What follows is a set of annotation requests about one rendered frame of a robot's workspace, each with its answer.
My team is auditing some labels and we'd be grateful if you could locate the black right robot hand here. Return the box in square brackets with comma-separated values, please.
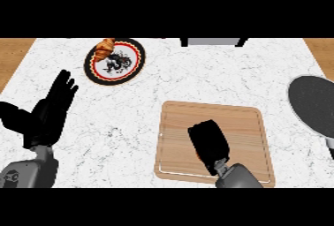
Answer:
[186, 118, 230, 177]

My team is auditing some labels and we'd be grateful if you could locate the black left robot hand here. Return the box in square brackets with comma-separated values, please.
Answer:
[0, 69, 81, 150]

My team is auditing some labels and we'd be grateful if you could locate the wooden cutting board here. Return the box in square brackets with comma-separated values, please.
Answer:
[152, 100, 276, 188]

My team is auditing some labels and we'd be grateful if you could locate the dark grey frying pan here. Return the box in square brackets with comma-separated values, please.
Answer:
[285, 74, 334, 161]

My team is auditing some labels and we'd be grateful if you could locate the black rimmed decorated plate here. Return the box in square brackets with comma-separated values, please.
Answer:
[82, 38, 148, 87]

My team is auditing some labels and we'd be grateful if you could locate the golden brown croissant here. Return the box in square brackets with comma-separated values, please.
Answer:
[94, 38, 116, 63]

